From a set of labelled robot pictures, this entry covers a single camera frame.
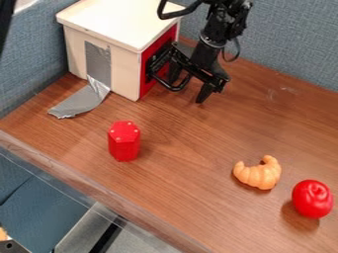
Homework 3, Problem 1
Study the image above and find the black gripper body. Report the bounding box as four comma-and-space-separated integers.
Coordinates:
166, 34, 233, 91

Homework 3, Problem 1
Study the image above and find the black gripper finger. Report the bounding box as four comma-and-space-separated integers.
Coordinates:
194, 81, 218, 105
167, 59, 184, 84

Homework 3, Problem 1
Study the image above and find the white cabinet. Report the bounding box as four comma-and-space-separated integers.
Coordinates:
55, 0, 187, 103

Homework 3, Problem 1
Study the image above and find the grey tape strip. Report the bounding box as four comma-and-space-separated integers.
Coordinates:
45, 41, 114, 120

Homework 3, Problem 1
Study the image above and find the red hexagonal block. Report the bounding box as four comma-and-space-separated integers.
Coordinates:
107, 120, 143, 163

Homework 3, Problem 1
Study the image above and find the orange toy croissant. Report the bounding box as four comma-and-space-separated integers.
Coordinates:
230, 154, 285, 192

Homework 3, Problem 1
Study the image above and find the red toy apple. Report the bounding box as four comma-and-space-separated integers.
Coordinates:
290, 179, 336, 219

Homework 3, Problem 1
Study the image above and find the red drawer with black handle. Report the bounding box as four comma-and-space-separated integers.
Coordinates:
138, 23, 195, 100

